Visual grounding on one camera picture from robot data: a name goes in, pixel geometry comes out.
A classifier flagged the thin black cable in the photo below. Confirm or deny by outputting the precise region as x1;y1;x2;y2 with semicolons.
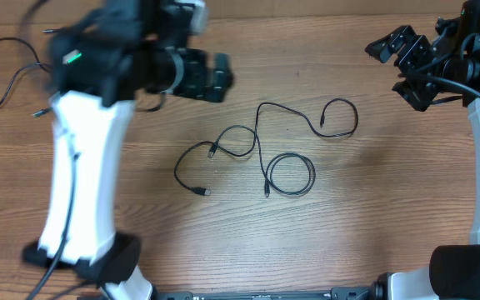
0;27;64;118

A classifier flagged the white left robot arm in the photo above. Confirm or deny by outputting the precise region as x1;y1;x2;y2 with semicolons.
22;1;233;299

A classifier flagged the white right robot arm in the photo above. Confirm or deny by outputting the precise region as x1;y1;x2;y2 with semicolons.
362;0;480;299

